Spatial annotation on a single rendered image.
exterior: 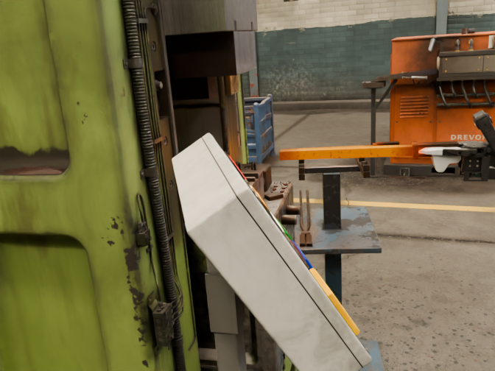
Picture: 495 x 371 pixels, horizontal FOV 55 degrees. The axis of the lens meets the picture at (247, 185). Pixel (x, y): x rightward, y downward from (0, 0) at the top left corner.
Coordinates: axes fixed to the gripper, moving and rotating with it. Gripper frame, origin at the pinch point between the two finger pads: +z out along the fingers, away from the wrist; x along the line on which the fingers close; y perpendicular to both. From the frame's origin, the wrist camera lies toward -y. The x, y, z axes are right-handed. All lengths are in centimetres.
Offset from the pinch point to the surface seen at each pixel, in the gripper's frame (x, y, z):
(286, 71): 773, 31, 162
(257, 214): -73, -9, 24
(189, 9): -18, -34, 50
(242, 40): -5, -27, 42
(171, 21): -18, -32, 54
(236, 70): -12.7, -20.6, 42.0
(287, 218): -0.1, 19.5, 33.7
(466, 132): 341, 62, -72
